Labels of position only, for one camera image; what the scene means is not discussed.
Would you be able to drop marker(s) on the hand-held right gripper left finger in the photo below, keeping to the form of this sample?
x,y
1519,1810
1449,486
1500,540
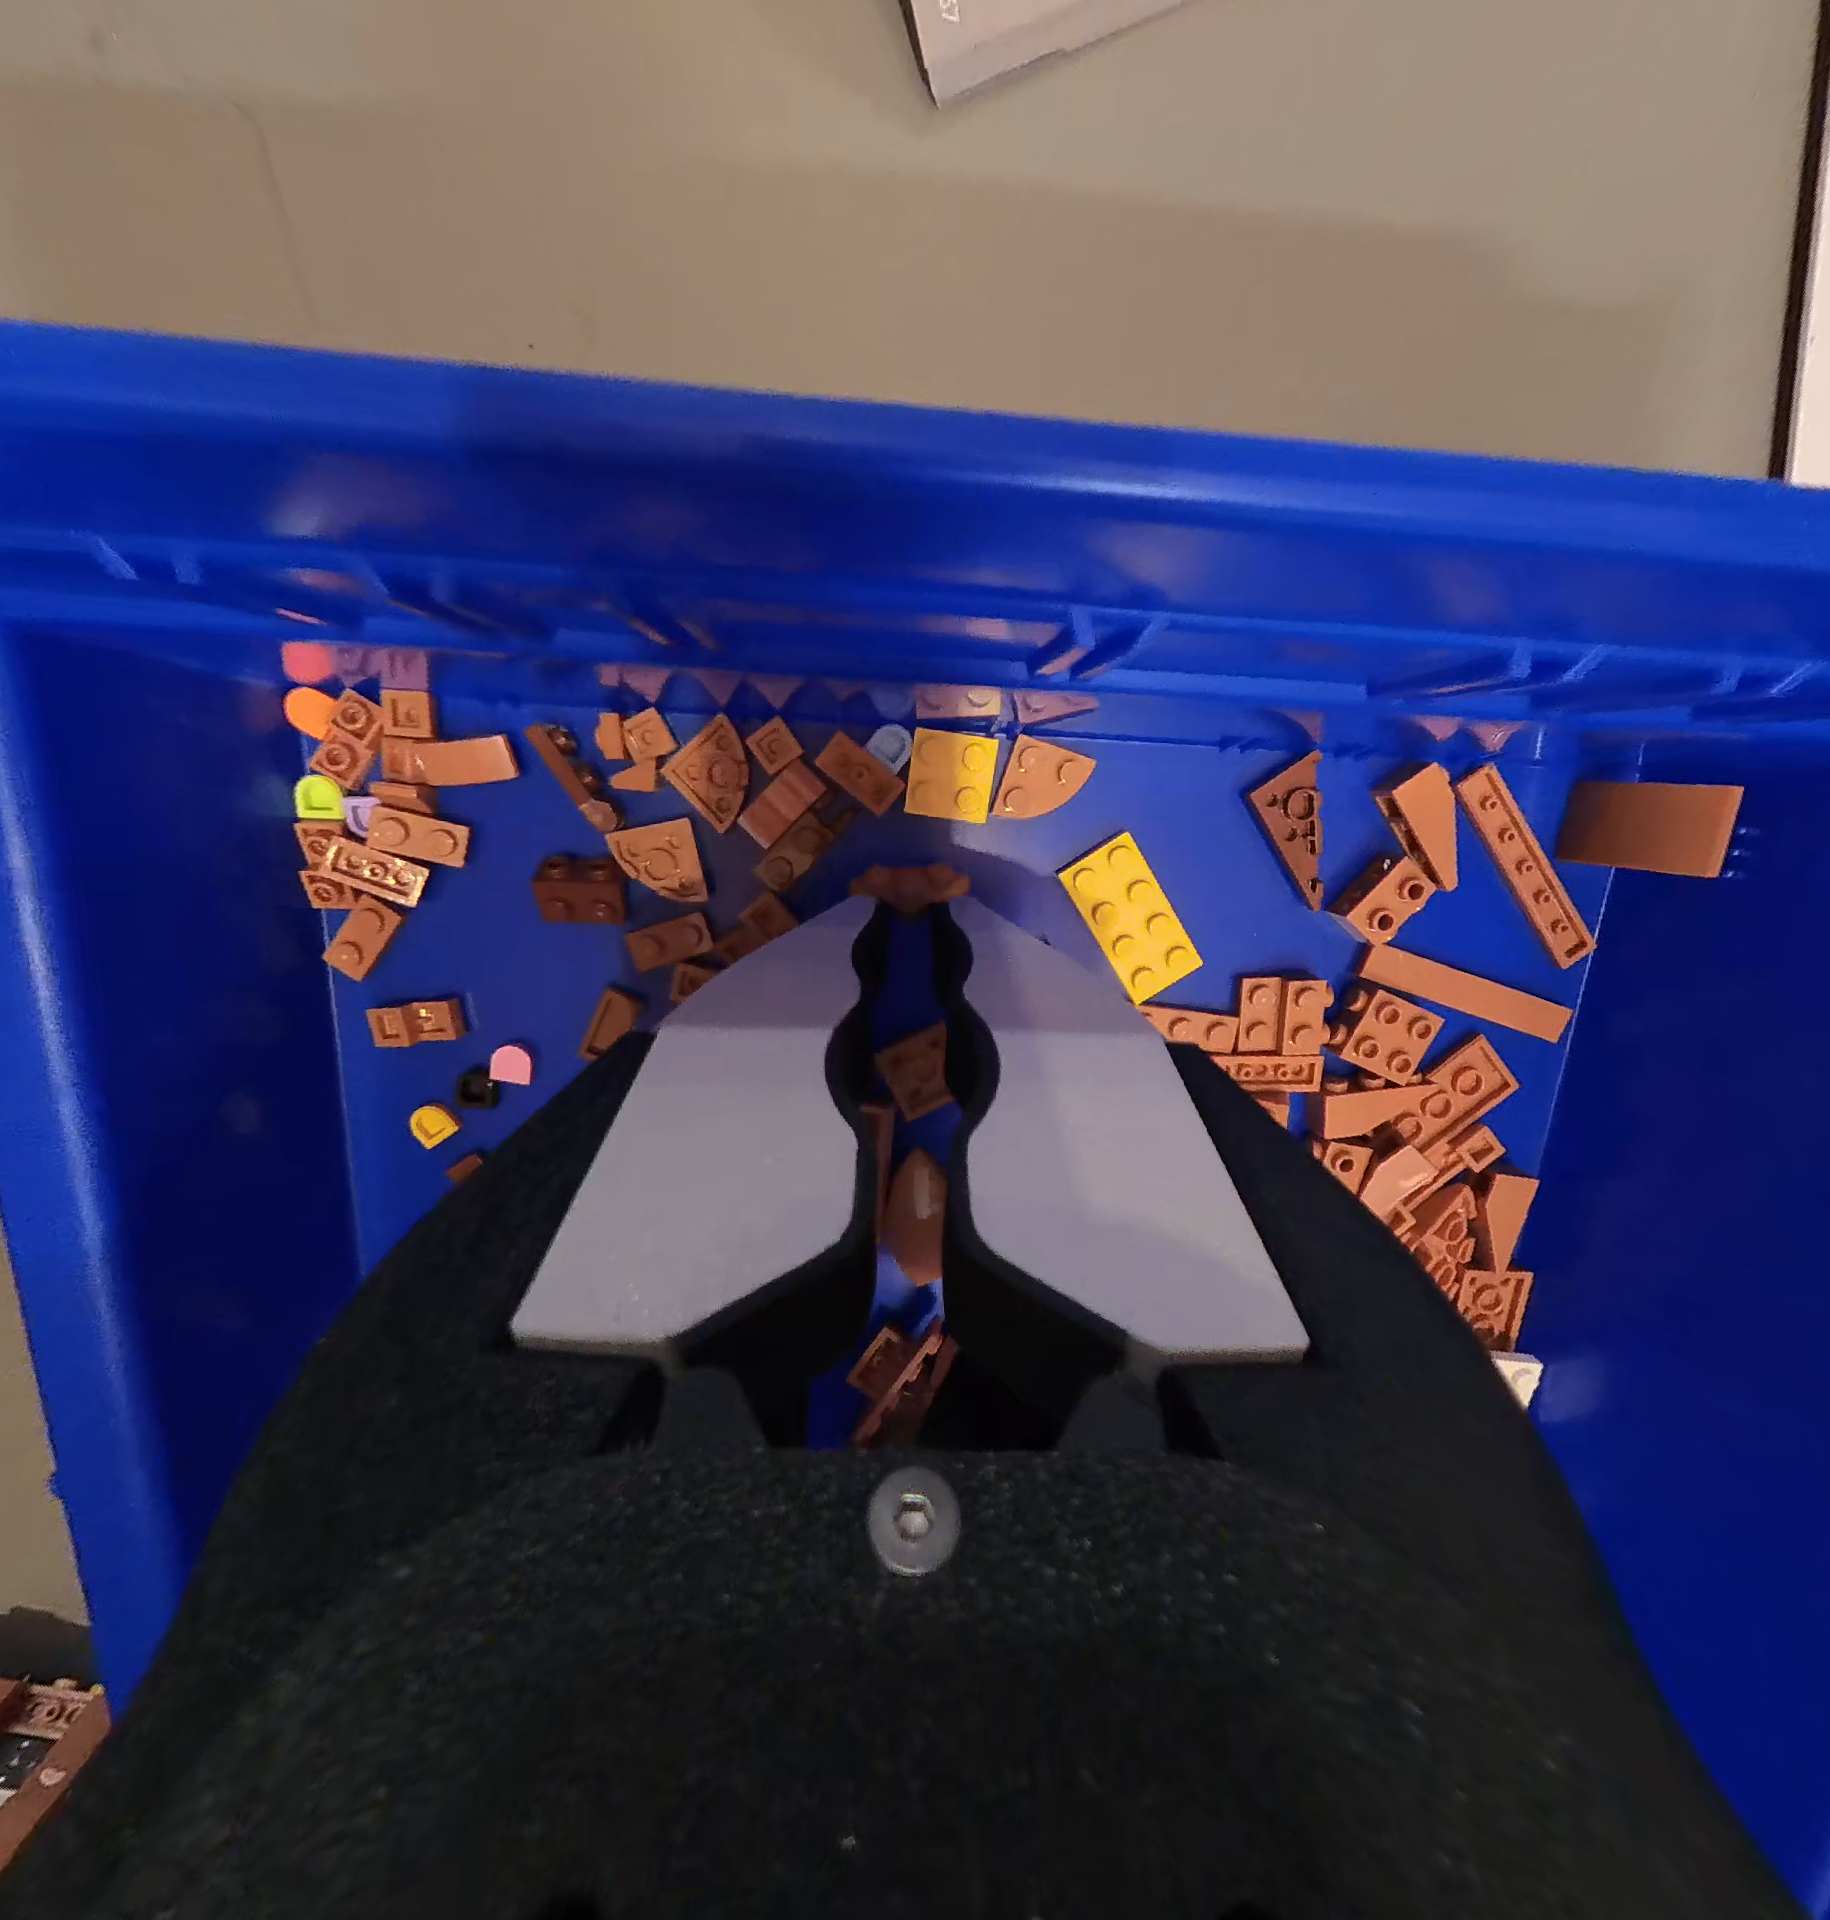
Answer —
x,y
675,1186

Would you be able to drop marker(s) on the lego instruction booklet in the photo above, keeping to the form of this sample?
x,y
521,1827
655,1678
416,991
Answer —
x,y
1004,38

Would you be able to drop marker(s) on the brown lego figure body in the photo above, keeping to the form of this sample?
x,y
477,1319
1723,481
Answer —
x,y
15,1726

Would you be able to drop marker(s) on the blue plastic bin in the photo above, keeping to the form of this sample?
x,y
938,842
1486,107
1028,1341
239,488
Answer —
x,y
182,899

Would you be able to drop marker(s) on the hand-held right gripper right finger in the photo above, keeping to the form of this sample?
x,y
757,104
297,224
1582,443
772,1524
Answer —
x,y
1139,1186

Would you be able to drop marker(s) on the pile of brown lego pieces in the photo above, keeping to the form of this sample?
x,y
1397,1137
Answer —
x,y
706,773

